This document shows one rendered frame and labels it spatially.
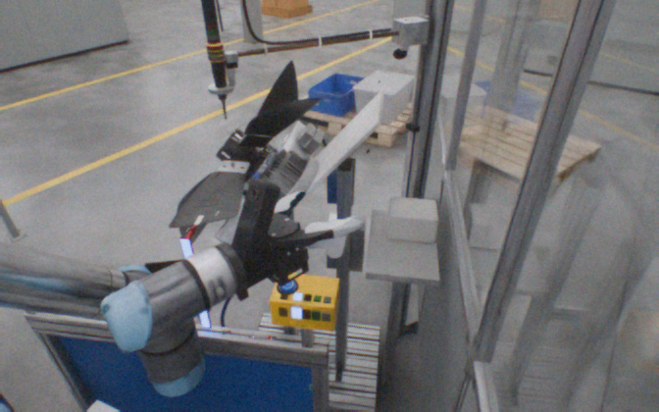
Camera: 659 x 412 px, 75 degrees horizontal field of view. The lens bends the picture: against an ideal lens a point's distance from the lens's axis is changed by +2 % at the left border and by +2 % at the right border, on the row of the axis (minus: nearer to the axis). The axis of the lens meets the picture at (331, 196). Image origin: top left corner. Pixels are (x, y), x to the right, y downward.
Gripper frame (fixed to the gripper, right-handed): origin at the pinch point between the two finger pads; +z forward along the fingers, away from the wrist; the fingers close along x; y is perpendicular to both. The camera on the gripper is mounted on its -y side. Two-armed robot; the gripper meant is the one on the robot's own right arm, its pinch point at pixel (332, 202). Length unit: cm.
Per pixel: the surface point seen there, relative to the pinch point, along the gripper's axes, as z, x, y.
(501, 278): 26.3, 16.6, 21.9
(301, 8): 529, -717, 34
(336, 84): 266, -313, 80
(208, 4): 14, -59, -28
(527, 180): 26.6, 18.6, 0.5
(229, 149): 16, -70, 14
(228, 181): 9, -60, 19
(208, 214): -2, -52, 22
